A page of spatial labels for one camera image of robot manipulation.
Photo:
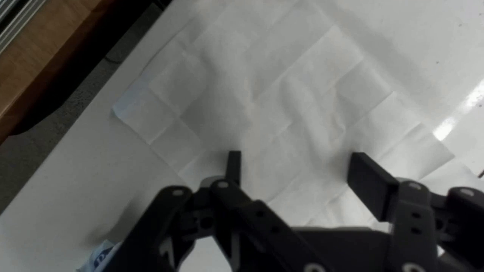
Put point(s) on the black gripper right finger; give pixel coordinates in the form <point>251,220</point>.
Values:
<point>413,221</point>

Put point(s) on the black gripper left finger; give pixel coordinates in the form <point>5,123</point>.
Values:
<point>242,221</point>

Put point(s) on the white paper towel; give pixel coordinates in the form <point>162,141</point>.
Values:
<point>281,92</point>

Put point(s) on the small crumpled wrapper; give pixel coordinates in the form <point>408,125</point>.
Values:
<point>100,256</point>

